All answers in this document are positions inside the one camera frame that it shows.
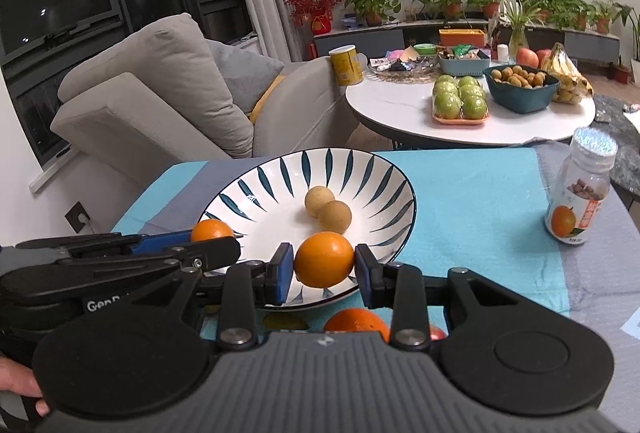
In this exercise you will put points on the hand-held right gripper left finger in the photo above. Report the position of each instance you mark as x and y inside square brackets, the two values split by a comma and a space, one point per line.
[284, 273]

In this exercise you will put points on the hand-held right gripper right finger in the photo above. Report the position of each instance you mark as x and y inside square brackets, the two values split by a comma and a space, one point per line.
[362, 275]

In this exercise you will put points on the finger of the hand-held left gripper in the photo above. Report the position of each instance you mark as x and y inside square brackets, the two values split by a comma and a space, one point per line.
[160, 244]
[215, 253]

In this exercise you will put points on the orange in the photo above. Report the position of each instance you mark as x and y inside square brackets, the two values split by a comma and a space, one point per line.
[212, 230]
[324, 259]

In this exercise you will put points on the dark orange tangerine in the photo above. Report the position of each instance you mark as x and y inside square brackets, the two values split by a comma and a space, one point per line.
[355, 320]

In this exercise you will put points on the white bowl with blue stripes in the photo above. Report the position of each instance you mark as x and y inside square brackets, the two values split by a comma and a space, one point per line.
[280, 190]

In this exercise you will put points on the small red fruit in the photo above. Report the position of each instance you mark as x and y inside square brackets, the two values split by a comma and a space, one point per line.
[437, 333]

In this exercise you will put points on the person's left hand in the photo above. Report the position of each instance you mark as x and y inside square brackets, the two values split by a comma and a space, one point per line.
[17, 378]

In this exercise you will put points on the tan longan fruit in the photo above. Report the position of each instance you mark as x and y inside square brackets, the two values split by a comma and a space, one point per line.
[316, 199]
[337, 218]

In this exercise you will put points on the blue grey tablecloth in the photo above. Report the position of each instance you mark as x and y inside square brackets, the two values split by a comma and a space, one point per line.
[475, 213]

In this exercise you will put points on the beige sofa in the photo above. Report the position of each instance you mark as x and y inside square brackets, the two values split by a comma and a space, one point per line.
[150, 103]

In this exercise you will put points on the yellow cushion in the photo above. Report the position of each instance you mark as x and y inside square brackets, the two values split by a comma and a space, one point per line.
[265, 100]

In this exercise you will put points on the round white table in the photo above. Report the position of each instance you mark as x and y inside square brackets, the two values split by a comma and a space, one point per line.
[400, 113]

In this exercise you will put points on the orange fruit tray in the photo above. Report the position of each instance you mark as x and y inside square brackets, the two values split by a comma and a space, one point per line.
[460, 122]

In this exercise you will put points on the grey cushion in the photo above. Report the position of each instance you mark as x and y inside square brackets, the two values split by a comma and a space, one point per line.
[245, 68]

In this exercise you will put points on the group of green apples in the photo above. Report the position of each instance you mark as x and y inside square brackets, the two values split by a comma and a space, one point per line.
[460, 98]

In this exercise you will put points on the glass tray of snacks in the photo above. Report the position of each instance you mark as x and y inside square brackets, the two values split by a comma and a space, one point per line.
[400, 70]

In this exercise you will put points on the yellow can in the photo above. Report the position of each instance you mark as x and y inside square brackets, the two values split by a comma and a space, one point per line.
[346, 65]

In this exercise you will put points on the clear bottle with orange label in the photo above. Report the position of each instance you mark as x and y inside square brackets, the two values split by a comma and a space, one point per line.
[575, 193]

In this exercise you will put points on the teal basket of snacks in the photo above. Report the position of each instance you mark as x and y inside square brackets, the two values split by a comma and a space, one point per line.
[462, 65]

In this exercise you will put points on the teal bowl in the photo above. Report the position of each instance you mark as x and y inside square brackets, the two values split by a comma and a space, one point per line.
[520, 100]

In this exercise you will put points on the green lidded container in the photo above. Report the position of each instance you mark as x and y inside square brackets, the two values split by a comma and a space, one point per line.
[426, 48]

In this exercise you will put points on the grey tv cabinet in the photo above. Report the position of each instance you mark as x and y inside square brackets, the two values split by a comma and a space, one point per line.
[375, 35]

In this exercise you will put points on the pile of small longans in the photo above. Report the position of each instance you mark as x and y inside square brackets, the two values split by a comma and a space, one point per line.
[517, 77]

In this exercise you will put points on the orange box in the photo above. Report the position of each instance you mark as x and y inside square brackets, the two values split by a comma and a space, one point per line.
[462, 38]

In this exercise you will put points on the small white bottle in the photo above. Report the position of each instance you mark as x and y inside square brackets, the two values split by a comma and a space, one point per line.
[503, 53]

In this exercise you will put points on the green potted plant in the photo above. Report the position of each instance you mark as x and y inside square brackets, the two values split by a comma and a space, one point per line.
[372, 5]
[555, 5]
[487, 0]
[447, 0]
[603, 18]

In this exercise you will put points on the red berry plant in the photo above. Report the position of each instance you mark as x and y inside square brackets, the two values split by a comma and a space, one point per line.
[317, 0]

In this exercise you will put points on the red apple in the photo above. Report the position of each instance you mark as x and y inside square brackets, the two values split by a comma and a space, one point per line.
[543, 57]
[526, 58]

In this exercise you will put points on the dark marble table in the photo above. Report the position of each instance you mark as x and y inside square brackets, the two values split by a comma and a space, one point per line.
[622, 158]

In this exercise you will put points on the bunch of bananas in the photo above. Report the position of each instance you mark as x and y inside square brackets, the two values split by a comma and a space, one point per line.
[565, 73]

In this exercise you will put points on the glass vase with plant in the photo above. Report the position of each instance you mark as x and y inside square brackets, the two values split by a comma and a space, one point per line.
[519, 33]

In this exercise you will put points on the white paper sheet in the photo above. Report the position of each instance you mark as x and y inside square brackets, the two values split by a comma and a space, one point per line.
[634, 118]

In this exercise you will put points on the small red flowerpot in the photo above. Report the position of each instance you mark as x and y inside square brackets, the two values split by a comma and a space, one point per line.
[621, 73]

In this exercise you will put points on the tall leafy plant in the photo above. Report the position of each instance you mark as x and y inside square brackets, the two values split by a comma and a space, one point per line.
[632, 28]

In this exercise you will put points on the grey wall socket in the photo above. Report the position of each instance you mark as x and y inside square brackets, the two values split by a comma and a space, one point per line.
[78, 216]

